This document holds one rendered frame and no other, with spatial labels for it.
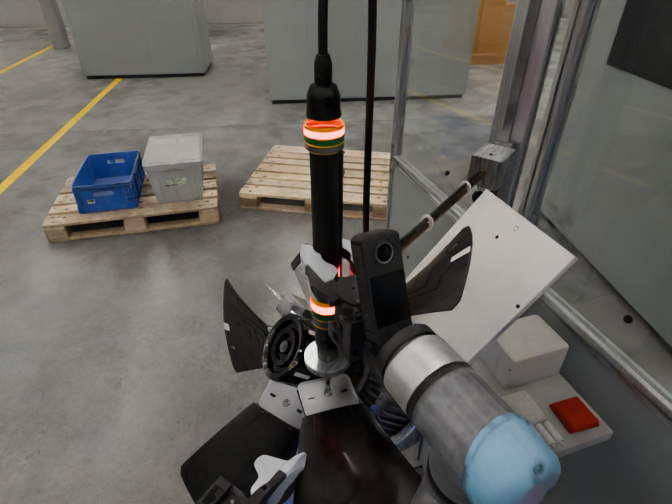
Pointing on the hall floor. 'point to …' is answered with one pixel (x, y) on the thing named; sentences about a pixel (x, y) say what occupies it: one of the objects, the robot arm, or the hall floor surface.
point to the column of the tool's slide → (542, 42)
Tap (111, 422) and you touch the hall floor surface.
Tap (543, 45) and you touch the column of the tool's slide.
